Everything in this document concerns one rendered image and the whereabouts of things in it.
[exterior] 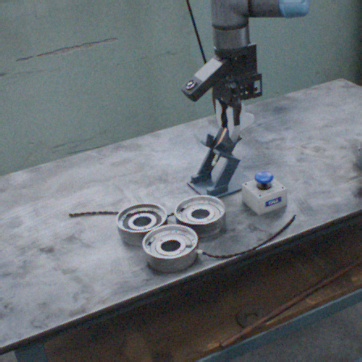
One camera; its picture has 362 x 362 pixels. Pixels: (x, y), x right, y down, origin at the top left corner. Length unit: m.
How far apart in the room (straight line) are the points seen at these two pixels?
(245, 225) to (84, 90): 1.69
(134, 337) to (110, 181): 0.37
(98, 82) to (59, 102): 0.20
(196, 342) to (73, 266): 0.34
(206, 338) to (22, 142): 1.69
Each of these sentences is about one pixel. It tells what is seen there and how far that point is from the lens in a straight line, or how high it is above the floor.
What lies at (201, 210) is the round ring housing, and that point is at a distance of 1.21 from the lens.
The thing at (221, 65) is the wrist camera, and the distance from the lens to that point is 1.20.
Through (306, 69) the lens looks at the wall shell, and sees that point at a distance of 3.33.
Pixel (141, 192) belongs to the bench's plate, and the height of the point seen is 0.80.
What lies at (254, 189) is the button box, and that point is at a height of 0.85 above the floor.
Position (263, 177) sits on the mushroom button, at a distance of 1.21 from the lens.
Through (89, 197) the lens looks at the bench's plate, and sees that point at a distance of 1.36.
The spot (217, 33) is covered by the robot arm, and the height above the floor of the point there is 1.16.
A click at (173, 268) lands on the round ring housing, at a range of 1.08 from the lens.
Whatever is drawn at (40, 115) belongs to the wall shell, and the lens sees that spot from 2.74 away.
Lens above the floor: 1.50
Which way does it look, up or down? 30 degrees down
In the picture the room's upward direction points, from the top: 6 degrees counter-clockwise
